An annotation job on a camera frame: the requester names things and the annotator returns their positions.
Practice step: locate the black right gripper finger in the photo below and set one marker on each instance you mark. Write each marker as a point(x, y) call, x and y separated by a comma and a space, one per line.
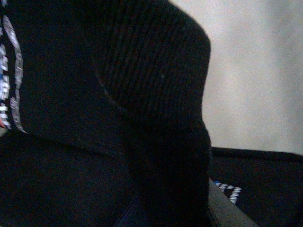
point(222, 212)

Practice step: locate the black printed t-shirt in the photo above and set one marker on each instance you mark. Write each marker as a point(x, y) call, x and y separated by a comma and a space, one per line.
point(102, 102)

